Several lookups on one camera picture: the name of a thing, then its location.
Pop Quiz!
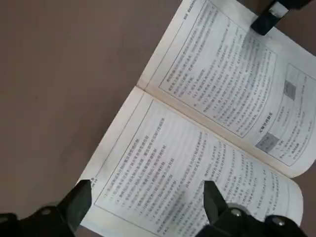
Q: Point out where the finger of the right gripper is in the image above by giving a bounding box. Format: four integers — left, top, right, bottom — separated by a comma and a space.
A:
250, 0, 314, 37

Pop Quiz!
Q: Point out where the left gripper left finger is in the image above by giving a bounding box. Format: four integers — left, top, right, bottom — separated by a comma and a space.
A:
0, 179, 92, 237

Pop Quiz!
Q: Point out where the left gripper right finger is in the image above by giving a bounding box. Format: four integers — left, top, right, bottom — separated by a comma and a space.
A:
196, 180, 308, 237

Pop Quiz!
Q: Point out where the white paperback book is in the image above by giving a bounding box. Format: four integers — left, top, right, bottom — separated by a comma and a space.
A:
75, 0, 316, 237

